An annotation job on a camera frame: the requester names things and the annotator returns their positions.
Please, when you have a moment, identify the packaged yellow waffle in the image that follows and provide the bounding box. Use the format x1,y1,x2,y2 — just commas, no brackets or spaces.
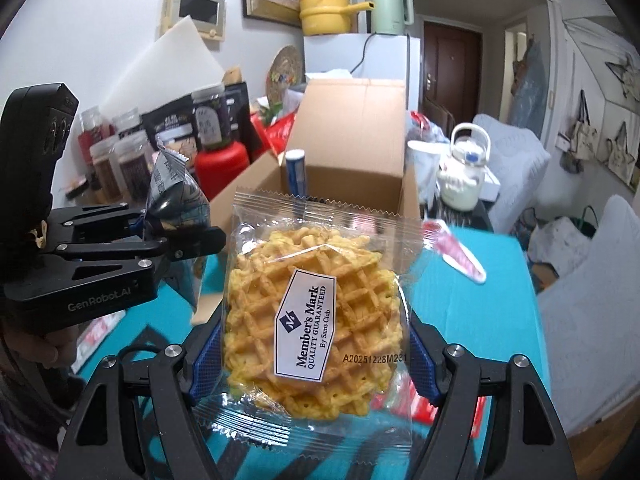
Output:
194,190,428,463

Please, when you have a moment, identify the purple silver snack bag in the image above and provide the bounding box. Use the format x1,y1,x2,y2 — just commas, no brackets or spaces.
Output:
144,146,210,237

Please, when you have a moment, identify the blue cylindrical snack tube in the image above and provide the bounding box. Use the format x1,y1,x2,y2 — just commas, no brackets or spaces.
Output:
284,148,308,197

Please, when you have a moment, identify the large red snack bag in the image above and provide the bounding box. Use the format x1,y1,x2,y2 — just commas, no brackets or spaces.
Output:
370,372,438,426

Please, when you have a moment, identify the teal bubble mat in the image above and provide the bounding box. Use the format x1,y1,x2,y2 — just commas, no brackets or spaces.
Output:
79,228,550,479

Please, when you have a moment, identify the tall jar brown label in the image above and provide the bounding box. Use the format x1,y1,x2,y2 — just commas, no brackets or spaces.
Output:
90,136,122,203

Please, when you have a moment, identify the tall jar dark label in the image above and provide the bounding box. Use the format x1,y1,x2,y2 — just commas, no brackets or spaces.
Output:
114,131,151,204

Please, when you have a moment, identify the pink red flat packet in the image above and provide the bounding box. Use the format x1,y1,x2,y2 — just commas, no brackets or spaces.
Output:
422,220,487,285

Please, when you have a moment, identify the tall jar red label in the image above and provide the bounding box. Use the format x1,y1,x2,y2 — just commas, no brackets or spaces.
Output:
77,106,114,166

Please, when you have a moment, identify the grey leaf pattern cushion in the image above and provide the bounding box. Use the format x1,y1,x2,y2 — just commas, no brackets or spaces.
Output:
538,195,640,437

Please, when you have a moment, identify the red plastic canister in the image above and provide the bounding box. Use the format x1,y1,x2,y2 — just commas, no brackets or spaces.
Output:
194,141,250,200

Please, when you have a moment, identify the black snack pouch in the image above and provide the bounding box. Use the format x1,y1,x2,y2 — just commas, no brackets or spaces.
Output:
142,82,248,165

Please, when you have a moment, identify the dark labelled jar on canister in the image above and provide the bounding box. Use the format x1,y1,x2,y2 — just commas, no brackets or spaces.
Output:
191,82,232,151

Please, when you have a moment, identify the grey sofa cushion far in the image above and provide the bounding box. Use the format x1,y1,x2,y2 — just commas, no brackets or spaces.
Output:
473,114,551,234

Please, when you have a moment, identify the white foam board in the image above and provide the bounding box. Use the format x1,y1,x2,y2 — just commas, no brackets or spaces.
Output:
100,16,224,118

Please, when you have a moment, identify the red chinese text bag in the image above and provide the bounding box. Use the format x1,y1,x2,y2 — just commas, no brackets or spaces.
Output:
250,112,296,157

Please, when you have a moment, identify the brown cardboard box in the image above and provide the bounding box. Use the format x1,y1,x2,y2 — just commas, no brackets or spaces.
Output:
191,78,426,325

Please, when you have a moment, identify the woven round mat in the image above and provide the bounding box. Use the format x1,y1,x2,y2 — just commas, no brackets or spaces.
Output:
266,44,304,105

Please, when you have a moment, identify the white refrigerator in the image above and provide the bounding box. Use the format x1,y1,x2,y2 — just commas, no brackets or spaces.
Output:
304,32,422,110

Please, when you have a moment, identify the green electric kettle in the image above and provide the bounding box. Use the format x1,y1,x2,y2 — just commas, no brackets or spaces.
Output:
371,0,414,36

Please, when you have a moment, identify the yellow pot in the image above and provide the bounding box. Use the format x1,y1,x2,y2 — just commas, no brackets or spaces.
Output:
299,0,375,37

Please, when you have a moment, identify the wall intercom screen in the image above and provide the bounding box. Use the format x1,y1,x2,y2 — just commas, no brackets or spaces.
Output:
160,0,227,41

